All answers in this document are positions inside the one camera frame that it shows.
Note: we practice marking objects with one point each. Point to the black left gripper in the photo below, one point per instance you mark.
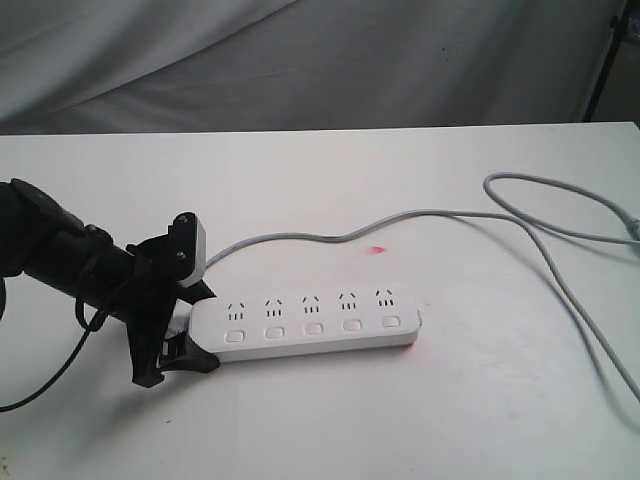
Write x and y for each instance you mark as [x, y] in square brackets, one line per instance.
[150, 300]

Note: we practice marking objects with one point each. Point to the white five-outlet power strip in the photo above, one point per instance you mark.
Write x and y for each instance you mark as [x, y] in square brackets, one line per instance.
[299, 323]

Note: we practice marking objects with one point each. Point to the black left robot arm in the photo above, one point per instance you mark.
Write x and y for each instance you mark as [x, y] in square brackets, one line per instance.
[41, 239]

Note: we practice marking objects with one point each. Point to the grey backdrop cloth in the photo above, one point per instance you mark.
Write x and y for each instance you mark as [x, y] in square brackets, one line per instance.
[79, 67]

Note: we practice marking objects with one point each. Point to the black tripod stand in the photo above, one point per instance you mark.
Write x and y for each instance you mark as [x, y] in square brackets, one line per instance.
[618, 26]

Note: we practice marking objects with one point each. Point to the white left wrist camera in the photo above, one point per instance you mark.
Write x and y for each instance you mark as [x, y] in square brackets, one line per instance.
[186, 242]

